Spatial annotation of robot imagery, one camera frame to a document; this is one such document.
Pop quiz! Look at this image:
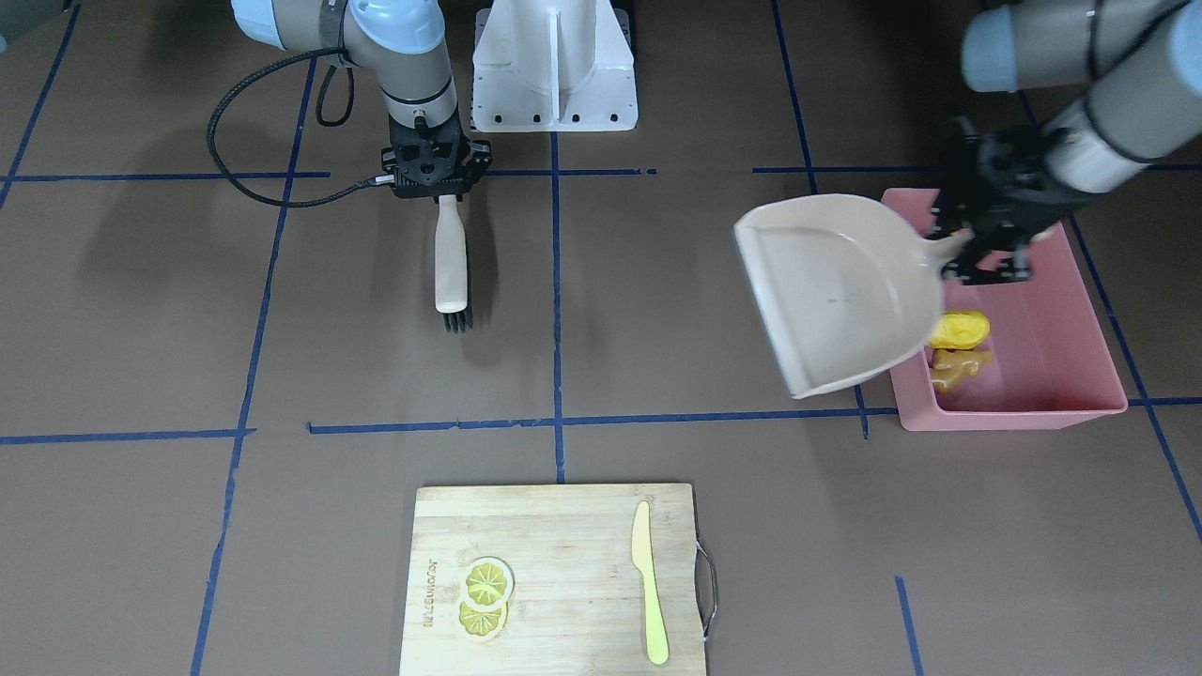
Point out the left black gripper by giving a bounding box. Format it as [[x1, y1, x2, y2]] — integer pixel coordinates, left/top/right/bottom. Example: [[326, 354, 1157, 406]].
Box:
[[929, 118, 1090, 285]]

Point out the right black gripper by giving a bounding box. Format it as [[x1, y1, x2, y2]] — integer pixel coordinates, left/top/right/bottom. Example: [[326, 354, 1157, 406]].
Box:
[[381, 112, 492, 198]]

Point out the black bristle hand brush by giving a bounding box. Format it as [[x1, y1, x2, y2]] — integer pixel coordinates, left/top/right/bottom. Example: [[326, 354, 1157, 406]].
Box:
[[434, 195, 472, 333]]

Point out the yellow toy lemon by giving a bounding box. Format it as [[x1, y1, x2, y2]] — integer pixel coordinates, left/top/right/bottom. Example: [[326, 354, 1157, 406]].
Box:
[[927, 312, 992, 350]]

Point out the beige plastic dustpan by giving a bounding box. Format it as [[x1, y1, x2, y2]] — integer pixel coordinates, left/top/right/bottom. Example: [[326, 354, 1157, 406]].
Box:
[[733, 192, 971, 401]]

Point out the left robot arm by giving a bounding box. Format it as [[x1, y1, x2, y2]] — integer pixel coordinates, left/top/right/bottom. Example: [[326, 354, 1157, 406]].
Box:
[[928, 1, 1201, 285]]

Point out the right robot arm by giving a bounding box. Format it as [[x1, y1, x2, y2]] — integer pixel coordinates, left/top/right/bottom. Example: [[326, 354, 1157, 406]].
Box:
[[220, 1, 492, 198]]

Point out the pink plastic bin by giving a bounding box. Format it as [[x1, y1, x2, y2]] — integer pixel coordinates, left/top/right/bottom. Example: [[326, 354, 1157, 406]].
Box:
[[889, 225, 1127, 432]]

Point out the white mounting pillar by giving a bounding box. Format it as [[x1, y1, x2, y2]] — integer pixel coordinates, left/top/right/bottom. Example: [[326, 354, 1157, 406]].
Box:
[[470, 1, 639, 134]]

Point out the lemon slice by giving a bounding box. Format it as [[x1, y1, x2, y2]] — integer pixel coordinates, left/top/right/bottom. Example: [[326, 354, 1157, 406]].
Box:
[[462, 557, 514, 610]]

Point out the wooden cutting board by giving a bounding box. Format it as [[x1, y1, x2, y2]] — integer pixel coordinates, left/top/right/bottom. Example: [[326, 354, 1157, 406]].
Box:
[[398, 484, 713, 675]]

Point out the yellow toy knife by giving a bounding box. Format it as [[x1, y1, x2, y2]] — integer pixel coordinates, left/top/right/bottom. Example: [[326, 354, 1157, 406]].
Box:
[[630, 500, 670, 668]]

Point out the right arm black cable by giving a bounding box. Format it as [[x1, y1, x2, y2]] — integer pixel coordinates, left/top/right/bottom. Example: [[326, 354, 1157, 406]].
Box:
[[207, 47, 395, 208]]

